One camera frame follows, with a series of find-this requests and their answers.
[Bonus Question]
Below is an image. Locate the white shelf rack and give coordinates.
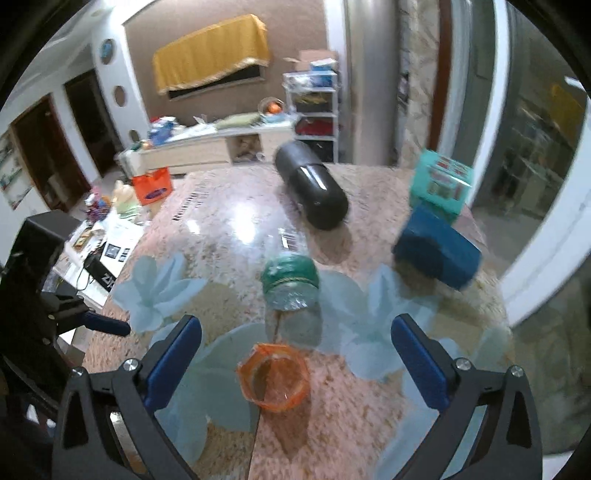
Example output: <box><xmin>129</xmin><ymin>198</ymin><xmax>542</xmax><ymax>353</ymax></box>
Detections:
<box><xmin>283</xmin><ymin>71</ymin><xmax>341</xmax><ymax>163</ymax></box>

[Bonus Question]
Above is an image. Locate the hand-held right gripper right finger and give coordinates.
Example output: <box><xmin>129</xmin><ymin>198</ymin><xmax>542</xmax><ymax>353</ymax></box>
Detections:
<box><xmin>390</xmin><ymin>313</ymin><xmax>544</xmax><ymax>480</ymax></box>

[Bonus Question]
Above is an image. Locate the silver column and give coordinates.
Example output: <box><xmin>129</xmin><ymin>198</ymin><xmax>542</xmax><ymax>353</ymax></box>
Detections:
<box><xmin>344</xmin><ymin>0</ymin><xmax>403</xmax><ymax>165</ymax></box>

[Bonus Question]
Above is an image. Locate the orange bag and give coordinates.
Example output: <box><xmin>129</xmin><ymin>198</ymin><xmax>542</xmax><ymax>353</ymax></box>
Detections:
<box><xmin>132</xmin><ymin>168</ymin><xmax>174</xmax><ymax>206</ymax></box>

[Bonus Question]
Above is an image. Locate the pale yellow bag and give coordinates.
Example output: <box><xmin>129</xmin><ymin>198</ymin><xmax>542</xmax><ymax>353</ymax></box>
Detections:
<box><xmin>112</xmin><ymin>180</ymin><xmax>140</xmax><ymax>215</ymax></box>

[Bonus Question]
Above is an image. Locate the clear bottle with green label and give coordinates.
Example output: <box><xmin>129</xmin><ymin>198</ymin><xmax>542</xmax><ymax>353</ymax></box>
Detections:
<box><xmin>260</xmin><ymin>254</ymin><xmax>321</xmax><ymax>348</ymax></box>

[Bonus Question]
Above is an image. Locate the teal printed box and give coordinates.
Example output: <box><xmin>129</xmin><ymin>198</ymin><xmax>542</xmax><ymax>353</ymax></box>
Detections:
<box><xmin>409</xmin><ymin>149</ymin><xmax>474</xmax><ymax>217</ymax></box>

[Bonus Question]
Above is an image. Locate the orange translucent cup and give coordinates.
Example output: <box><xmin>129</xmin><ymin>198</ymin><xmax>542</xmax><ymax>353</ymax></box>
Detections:
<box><xmin>236</xmin><ymin>343</ymin><xmax>311</xmax><ymax>413</ymax></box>

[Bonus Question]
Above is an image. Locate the brown wooden door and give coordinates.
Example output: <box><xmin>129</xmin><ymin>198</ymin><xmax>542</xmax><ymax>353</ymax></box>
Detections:
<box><xmin>10</xmin><ymin>93</ymin><xmax>93</xmax><ymax>213</ymax></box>

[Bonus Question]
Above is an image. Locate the cardboard box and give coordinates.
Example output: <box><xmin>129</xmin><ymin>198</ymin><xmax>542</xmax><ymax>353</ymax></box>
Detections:
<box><xmin>283</xmin><ymin>49</ymin><xmax>339</xmax><ymax>75</ymax></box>

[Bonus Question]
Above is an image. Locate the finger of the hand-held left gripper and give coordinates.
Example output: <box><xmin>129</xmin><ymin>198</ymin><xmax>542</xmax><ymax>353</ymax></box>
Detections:
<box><xmin>42</xmin><ymin>294</ymin><xmax>132</xmax><ymax>337</ymax></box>

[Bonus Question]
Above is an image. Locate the wall poster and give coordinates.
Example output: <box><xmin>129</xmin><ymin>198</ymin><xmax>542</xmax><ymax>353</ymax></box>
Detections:
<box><xmin>0</xmin><ymin>131</ymin><xmax>34</xmax><ymax>212</ymax></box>

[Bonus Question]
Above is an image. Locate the black flat device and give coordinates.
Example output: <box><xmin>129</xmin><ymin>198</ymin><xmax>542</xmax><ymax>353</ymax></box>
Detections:
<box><xmin>83</xmin><ymin>254</ymin><xmax>117</xmax><ymax>293</ymax></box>

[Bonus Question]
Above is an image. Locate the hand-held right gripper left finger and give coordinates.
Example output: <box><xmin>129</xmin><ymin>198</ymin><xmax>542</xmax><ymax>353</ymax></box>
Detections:
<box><xmin>53</xmin><ymin>315</ymin><xmax>203</xmax><ymax>480</ymax></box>

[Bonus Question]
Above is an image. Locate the yellow fringed cloth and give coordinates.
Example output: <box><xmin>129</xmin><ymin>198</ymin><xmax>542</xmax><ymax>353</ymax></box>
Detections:
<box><xmin>153</xmin><ymin>14</ymin><xmax>270</xmax><ymax>96</ymax></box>

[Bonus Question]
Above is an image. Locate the white paper sheet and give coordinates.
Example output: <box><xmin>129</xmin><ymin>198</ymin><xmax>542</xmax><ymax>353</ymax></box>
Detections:
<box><xmin>99</xmin><ymin>216</ymin><xmax>145</xmax><ymax>265</ymax></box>

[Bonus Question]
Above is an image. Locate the low beige cabinet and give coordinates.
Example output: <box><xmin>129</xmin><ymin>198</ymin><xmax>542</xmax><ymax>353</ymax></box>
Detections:
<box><xmin>117</xmin><ymin>121</ymin><xmax>297</xmax><ymax>176</ymax></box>

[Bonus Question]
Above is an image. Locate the black cylinder container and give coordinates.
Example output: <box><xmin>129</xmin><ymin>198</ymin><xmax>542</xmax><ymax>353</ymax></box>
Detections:
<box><xmin>274</xmin><ymin>141</ymin><xmax>349</xmax><ymax>230</ymax></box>

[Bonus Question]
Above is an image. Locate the dark blue box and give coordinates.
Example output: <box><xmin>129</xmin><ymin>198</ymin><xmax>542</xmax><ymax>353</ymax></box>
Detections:
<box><xmin>392</xmin><ymin>205</ymin><xmax>483</xmax><ymax>291</ymax></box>

